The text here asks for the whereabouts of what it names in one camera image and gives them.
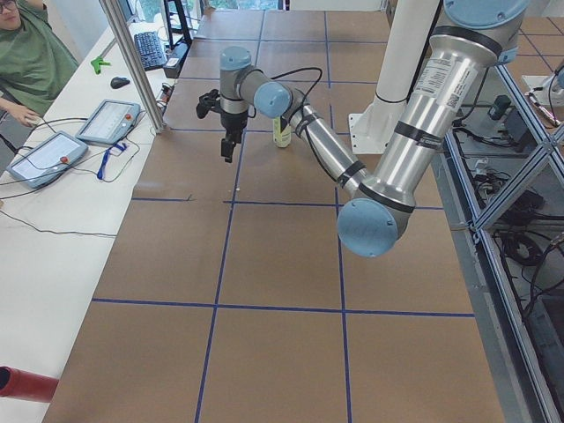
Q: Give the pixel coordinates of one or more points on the black keyboard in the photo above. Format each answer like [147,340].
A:
[150,50]

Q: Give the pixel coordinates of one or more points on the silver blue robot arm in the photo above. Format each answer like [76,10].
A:
[435,52]

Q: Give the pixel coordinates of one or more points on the red cylinder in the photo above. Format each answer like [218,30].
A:
[23,385]

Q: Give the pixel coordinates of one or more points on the far teach pendant tablet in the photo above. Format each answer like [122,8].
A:
[110,122]

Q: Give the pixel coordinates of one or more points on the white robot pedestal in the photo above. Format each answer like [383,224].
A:
[410,26]

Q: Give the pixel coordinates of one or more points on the aluminium side frame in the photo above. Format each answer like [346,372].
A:
[501,172]

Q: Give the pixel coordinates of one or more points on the near teach pendant tablet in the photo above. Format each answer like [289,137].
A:
[48,160]

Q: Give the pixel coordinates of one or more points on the aluminium frame post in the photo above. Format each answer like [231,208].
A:
[130,55]

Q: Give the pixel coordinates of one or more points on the teach pendant tablet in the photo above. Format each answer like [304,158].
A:
[48,160]
[110,122]

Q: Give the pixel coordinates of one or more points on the person in green shirt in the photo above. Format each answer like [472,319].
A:
[35,63]

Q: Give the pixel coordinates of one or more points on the clear tennis ball can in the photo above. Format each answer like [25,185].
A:
[282,132]

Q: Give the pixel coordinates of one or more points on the green plastic clamp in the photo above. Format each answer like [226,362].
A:
[98,63]

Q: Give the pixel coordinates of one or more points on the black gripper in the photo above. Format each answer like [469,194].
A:
[232,122]

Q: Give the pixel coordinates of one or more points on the black computer mouse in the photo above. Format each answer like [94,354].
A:
[119,82]

